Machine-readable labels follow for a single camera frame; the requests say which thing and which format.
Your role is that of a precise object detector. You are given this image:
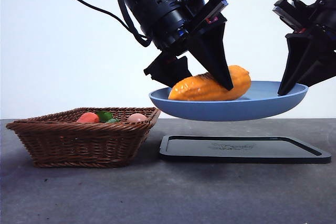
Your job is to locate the yellow corn cob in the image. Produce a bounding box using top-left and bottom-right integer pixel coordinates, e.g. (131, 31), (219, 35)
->
(167, 65), (252, 101)

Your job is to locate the blue round plate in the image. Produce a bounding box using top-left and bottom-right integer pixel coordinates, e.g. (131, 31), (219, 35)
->
(149, 80), (308, 122)

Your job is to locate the brown woven wicker basket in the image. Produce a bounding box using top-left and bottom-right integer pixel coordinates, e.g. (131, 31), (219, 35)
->
(5, 106), (161, 168)

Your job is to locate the pale brown egg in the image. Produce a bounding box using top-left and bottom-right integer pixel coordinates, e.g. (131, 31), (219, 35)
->
(127, 113), (149, 123)

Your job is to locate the green chili pepper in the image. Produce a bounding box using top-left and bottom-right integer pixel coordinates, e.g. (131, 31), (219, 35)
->
(94, 111), (120, 124)

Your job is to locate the black rectangular tray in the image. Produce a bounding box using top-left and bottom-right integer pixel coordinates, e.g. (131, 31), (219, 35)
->
(158, 134), (332, 164)

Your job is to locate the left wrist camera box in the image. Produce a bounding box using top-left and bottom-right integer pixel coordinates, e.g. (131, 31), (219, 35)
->
(203, 0), (231, 22)

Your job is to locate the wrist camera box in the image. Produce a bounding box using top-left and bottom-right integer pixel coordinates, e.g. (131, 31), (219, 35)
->
(272, 0), (308, 33)
(203, 0), (231, 22)

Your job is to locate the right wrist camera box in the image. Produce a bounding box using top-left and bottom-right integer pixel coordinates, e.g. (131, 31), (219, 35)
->
(272, 0), (308, 33)

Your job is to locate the thick black cable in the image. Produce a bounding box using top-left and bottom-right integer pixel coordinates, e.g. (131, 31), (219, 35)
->
(114, 0), (153, 48)

